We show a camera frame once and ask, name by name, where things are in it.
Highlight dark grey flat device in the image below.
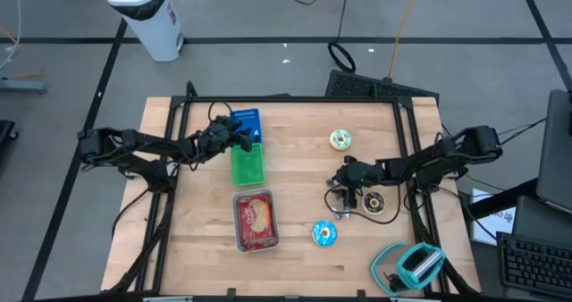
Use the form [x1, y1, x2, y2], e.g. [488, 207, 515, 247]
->
[511, 196, 572, 249]

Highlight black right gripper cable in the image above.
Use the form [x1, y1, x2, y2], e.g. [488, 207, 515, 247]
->
[324, 176, 403, 226]

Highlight blue frosted toy donut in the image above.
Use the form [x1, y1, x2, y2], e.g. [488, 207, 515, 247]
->
[311, 220, 339, 247]

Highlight white floor cable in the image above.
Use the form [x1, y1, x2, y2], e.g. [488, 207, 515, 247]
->
[0, 0, 23, 71]

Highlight black slanted bar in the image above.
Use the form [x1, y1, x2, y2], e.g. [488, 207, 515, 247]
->
[466, 178, 540, 222]

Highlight long yellow floor cable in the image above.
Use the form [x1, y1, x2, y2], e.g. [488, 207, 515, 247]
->
[386, 0, 424, 80]

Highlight green plastic bin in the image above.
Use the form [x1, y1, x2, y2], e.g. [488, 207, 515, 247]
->
[230, 142, 266, 188]

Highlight large red snack packet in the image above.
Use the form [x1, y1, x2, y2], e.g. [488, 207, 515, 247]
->
[236, 192, 274, 247]

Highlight white trash bin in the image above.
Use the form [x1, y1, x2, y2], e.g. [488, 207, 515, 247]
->
[104, 0, 185, 63]

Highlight short yellow floor cable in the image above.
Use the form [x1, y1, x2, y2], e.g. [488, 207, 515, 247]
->
[0, 24, 46, 80]

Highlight black chair base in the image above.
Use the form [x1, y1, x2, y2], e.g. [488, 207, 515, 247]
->
[0, 119, 20, 156]

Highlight white paper sheet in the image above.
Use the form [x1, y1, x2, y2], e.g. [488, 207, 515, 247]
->
[470, 188, 517, 246]

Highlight black left base cable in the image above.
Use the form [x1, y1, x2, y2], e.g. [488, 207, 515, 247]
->
[110, 188, 151, 239]

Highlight black coiled floor cable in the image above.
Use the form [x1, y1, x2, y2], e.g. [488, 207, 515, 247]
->
[327, 0, 358, 74]

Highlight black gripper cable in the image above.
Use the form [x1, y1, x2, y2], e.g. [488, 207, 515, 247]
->
[206, 100, 234, 125]
[324, 176, 403, 226]

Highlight black keyboard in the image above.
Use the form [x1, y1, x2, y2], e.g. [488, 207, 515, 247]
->
[495, 231, 572, 299]

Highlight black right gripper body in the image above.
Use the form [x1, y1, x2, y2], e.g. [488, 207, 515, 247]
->
[332, 155, 382, 210]

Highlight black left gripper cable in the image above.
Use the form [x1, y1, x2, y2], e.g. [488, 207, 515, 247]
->
[206, 100, 234, 125]

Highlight blue plastic bin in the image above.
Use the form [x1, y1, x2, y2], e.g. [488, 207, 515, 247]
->
[230, 108, 264, 147]

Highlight grey blue stand foot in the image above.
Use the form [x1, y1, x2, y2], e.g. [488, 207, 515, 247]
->
[0, 79, 48, 95]

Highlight black perforated panel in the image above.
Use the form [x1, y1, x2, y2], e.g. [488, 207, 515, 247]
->
[324, 69, 441, 103]

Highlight teal frame metal roller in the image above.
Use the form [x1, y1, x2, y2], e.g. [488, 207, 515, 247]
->
[396, 242, 447, 291]

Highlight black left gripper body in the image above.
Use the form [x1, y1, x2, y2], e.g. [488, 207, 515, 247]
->
[198, 113, 254, 156]

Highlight black metal table frame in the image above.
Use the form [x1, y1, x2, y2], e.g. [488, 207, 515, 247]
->
[101, 81, 482, 299]

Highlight white frosted toy donut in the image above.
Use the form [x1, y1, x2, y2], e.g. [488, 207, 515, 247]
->
[329, 129, 354, 152]

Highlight teal oval mesh sieve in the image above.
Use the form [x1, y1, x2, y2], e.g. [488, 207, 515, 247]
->
[369, 242, 415, 297]

